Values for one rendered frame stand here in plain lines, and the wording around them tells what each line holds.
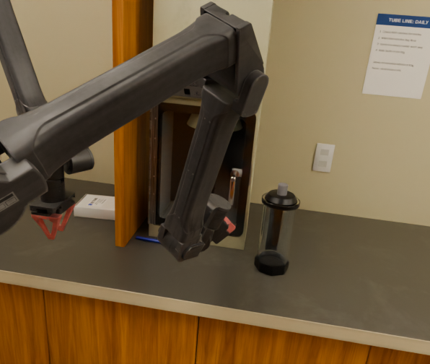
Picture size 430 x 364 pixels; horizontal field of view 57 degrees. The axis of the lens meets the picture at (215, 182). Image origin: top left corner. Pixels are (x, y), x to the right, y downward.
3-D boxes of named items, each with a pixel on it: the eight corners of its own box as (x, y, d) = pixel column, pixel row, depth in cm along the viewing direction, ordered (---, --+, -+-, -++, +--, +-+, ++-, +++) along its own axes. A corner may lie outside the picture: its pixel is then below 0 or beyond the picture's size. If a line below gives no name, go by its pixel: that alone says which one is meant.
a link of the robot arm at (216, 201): (154, 234, 83) (181, 261, 79) (177, 191, 79) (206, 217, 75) (190, 227, 93) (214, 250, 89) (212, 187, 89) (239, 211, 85)
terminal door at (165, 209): (150, 223, 129) (153, 100, 115) (242, 237, 125) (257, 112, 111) (149, 224, 128) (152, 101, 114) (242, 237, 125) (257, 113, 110)
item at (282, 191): (270, 196, 118) (273, 175, 116) (300, 204, 114) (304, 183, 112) (259, 206, 110) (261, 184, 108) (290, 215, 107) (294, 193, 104)
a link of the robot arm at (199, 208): (200, 43, 59) (252, 76, 54) (225, 42, 63) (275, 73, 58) (149, 239, 84) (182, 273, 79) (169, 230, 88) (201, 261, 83)
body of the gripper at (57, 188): (76, 198, 99) (74, 170, 96) (55, 216, 89) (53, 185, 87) (52, 195, 100) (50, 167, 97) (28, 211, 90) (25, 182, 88)
